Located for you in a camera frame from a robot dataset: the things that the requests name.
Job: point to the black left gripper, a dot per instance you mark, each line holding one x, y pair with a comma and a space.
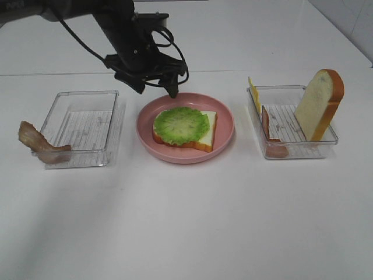
146, 62

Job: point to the green lettuce leaf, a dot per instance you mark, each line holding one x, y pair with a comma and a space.
181, 125

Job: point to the bread slice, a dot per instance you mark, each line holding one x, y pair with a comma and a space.
319, 103
204, 144

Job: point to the yellow cheese slice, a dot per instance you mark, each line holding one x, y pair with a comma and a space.
255, 96

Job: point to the bacon strip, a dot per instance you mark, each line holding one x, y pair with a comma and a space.
32, 140
274, 149

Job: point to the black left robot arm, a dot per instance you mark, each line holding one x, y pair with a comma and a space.
136, 37

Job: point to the left clear plastic tray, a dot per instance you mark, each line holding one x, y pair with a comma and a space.
90, 122

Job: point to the clear plastic tray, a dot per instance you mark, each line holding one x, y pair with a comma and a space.
280, 102
90, 122

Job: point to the pink round plate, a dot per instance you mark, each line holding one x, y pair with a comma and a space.
223, 134

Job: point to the right clear plastic tray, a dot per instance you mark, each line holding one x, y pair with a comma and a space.
280, 102

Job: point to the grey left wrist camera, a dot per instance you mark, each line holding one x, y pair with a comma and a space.
152, 19

